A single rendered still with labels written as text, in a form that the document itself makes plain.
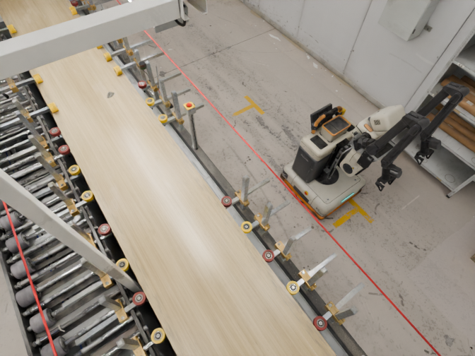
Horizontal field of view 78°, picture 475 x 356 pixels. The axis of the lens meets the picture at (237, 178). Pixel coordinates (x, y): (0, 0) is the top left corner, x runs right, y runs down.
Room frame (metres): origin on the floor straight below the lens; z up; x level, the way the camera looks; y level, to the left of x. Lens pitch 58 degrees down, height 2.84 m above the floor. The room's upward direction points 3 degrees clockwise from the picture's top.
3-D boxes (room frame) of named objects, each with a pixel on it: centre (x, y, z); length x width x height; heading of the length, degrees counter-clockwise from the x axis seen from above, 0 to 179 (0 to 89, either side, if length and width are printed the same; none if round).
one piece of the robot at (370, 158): (1.47, -1.10, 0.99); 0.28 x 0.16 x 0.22; 128
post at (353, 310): (0.26, -0.67, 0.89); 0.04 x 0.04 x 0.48; 38
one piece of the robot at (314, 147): (1.77, -0.86, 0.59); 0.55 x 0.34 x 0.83; 128
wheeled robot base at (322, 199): (1.69, -0.92, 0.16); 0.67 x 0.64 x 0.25; 38
